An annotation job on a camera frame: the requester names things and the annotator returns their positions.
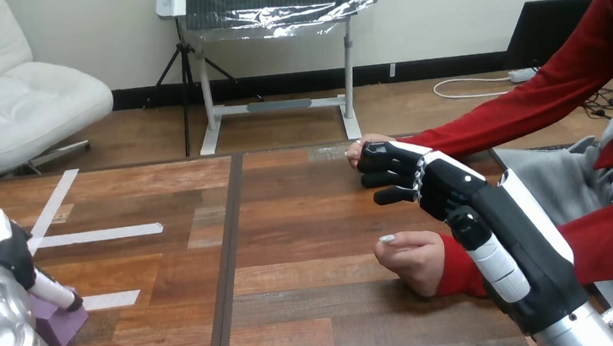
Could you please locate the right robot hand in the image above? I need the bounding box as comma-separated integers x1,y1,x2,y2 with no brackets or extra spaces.
354,123,594,346

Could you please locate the person's hand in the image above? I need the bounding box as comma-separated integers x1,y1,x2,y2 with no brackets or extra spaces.
342,130,400,172
372,228,451,304

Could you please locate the purple block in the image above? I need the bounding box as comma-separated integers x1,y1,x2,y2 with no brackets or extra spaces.
28,287,93,346

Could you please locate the white desk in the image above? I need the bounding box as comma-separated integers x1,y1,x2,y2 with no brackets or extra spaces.
155,0,395,159

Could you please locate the white cushioned chair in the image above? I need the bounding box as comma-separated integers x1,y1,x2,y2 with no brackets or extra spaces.
0,0,121,180

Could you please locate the foil sheet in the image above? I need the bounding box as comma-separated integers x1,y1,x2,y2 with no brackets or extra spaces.
180,0,385,48

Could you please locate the white power strip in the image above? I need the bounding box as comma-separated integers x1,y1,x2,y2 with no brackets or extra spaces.
507,66,541,85

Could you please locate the black tripod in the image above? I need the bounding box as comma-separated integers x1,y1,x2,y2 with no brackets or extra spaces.
137,8,270,162

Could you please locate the dark screen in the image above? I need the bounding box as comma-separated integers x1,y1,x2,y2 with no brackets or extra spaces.
500,0,602,71

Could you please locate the white power cord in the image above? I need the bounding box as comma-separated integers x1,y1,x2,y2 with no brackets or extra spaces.
431,72,514,103

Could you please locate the tangle of cables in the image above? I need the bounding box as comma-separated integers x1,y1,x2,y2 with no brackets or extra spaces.
577,73,613,124

